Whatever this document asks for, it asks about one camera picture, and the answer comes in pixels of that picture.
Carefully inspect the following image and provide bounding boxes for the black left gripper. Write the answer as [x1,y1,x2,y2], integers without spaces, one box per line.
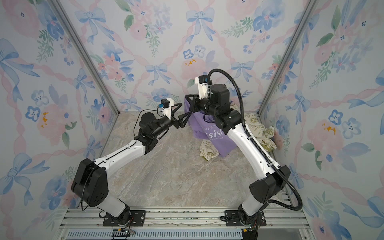
[151,104,191,141]

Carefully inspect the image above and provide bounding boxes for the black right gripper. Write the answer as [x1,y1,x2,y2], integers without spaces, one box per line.
[186,94,221,120]

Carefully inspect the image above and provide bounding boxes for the purple printed t-shirt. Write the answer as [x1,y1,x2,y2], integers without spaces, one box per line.
[188,112,237,161]

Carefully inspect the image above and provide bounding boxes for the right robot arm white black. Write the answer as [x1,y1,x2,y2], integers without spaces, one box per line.
[186,83,291,226]

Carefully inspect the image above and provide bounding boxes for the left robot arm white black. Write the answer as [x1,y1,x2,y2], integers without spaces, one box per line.
[71,104,192,227]

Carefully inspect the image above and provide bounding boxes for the cream green cartoon cloth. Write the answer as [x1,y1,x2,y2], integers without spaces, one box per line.
[199,103,277,162]

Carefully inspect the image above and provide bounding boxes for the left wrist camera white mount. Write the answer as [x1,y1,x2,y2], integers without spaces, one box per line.
[159,98,174,120]

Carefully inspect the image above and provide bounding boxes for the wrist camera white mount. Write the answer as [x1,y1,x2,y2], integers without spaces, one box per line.
[159,98,174,120]
[195,75,212,100]

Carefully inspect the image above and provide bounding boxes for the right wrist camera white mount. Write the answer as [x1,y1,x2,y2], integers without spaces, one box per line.
[195,75,212,100]

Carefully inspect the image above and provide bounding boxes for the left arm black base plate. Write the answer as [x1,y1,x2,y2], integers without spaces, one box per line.
[103,210,147,227]

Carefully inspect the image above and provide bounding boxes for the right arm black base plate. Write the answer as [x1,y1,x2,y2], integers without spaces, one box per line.
[220,210,267,228]

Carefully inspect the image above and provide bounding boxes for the left corner aluminium post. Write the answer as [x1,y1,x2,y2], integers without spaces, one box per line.
[48,1,120,116]

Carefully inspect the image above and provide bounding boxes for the corner aluminium post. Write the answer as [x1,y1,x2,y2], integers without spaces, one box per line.
[48,1,120,116]
[258,0,319,117]

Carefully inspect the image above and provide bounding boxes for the right corner aluminium post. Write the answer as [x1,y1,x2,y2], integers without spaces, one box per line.
[258,0,319,117]

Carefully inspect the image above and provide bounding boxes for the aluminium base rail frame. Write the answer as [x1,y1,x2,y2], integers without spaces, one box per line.
[54,207,315,240]

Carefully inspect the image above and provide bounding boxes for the black corrugated cable conduit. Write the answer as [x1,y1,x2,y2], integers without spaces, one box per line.
[207,68,303,211]

